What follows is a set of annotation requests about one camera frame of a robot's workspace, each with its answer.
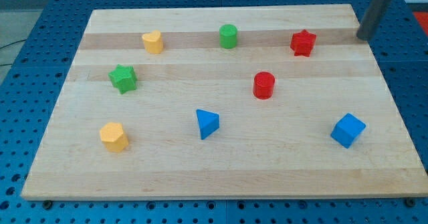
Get blue cube block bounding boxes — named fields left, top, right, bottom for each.
left=330, top=113, right=366, bottom=148

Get blue triangle block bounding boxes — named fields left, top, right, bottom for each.
left=196, top=109, right=220, bottom=140

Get red star block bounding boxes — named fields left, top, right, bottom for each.
left=290, top=29, right=317, bottom=57

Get green cylinder block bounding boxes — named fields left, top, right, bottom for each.
left=219, top=24, right=238, bottom=49

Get yellow hexagon block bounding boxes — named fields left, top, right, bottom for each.
left=100, top=122, right=129, bottom=152

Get red cylinder block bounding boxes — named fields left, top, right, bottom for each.
left=253, top=72, right=276, bottom=100

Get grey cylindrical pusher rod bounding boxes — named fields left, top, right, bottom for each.
left=356, top=0, right=392, bottom=41

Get green star block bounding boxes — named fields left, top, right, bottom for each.
left=108, top=64, right=137, bottom=94

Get yellow heart block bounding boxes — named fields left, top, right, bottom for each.
left=142, top=30, right=164, bottom=54

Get wooden board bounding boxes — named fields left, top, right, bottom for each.
left=21, top=4, right=427, bottom=201

